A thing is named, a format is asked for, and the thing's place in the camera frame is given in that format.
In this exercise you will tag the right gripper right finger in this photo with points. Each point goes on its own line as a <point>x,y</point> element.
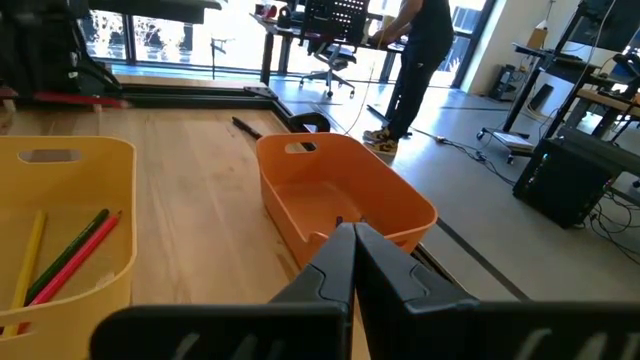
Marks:
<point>385,280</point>

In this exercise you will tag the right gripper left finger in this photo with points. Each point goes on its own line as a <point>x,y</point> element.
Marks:
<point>330,280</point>

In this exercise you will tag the black pen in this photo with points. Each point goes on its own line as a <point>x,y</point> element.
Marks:
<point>247,128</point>

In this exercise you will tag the pink pencil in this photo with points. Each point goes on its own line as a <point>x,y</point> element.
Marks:
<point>75,260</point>

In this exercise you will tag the green pencil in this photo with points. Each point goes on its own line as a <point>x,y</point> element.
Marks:
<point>70,251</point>

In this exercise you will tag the yellow plastic bin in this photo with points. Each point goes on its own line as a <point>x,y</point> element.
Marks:
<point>75,190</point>

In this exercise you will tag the yellow pencil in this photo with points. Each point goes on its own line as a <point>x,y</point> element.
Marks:
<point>30,255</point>

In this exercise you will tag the red pencil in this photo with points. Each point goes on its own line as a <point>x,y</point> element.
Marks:
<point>80,99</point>

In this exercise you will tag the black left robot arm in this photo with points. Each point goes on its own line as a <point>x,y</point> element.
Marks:
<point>40,50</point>

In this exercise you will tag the orange plastic bin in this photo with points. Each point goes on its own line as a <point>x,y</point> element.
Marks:
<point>320,200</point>

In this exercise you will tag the black equipment box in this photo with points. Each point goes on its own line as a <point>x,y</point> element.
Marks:
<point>565,180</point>

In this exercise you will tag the black computer tower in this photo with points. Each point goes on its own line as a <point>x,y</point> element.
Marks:
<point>505,82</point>

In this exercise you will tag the black office desk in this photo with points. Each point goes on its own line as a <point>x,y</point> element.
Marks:
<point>269,55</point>

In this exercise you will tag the person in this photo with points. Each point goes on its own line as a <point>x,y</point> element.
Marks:
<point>425,50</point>

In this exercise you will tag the black office chair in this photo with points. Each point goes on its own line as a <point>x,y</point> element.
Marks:
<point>335,20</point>

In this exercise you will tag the black equipment stand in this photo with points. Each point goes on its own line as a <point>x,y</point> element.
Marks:
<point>542,70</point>

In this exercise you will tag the cardboard box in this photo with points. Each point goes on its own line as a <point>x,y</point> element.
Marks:
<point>537,37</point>

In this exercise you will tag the wooden desk top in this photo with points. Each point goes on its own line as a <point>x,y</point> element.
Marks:
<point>610,100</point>

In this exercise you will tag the black arched frame bracket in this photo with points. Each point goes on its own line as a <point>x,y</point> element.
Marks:
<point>310,117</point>

